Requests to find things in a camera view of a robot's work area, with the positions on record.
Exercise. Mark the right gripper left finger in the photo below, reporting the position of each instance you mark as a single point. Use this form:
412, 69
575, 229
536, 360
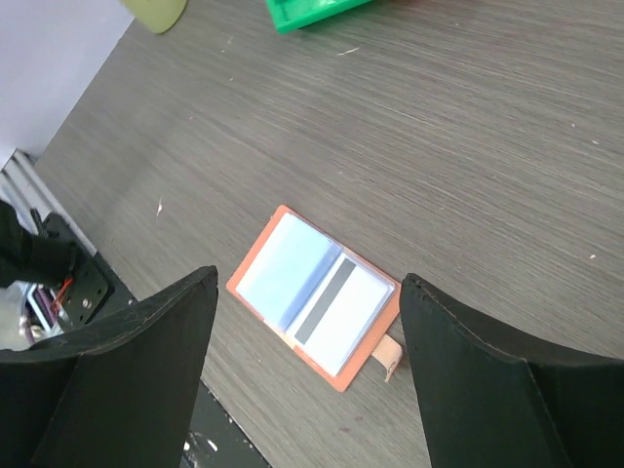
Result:
31, 383

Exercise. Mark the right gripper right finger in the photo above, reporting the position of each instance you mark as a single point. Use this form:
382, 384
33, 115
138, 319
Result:
491, 395

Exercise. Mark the white card with black stripe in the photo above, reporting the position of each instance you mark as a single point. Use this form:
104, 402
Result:
339, 313

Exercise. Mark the tan leather card holder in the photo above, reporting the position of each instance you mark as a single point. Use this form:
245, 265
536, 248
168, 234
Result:
284, 266

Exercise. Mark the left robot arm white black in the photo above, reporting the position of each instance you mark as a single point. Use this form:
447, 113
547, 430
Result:
30, 258

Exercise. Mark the green liquid squeeze bottle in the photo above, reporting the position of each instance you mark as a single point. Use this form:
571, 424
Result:
157, 16

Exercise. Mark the green storage bin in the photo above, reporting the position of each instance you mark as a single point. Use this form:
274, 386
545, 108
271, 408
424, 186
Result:
291, 15

